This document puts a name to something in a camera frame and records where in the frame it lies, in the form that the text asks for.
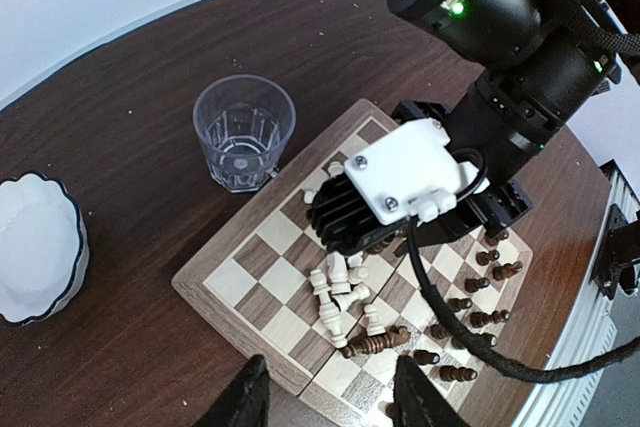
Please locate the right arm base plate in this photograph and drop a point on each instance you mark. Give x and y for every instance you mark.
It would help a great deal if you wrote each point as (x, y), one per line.
(617, 261)

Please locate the white scalloped bowl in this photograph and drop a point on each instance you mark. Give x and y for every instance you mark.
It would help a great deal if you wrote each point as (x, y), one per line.
(44, 248)

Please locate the dark chess piece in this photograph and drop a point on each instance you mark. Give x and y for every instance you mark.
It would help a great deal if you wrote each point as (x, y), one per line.
(459, 304)
(482, 319)
(486, 338)
(449, 373)
(473, 285)
(438, 332)
(484, 258)
(425, 357)

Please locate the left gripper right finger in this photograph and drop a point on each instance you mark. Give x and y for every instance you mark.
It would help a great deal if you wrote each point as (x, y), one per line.
(417, 403)

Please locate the pile of white chess pieces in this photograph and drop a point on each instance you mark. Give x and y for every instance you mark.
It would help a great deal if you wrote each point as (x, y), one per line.
(340, 287)

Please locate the aluminium front rail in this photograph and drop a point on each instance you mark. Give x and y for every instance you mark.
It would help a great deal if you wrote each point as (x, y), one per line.
(589, 330)

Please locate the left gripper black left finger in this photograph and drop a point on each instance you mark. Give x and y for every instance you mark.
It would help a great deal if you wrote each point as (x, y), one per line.
(245, 402)

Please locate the clear drinking glass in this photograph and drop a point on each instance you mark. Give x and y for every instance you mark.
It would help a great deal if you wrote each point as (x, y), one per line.
(243, 124)

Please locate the pile of dark chess pieces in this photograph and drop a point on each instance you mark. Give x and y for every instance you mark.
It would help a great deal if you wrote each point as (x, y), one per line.
(395, 337)

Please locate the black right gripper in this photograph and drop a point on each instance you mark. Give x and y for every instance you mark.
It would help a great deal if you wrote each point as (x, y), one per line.
(536, 75)

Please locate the dark chess piece front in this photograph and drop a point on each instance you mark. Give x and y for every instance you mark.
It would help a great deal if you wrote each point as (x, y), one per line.
(449, 373)

